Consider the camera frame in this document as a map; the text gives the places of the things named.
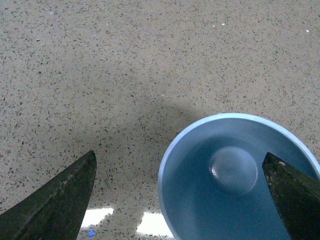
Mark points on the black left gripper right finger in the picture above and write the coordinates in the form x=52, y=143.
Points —
x=296, y=197

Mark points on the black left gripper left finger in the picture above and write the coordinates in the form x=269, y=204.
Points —
x=56, y=210

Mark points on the blue plastic cup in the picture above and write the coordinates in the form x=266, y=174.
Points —
x=211, y=185

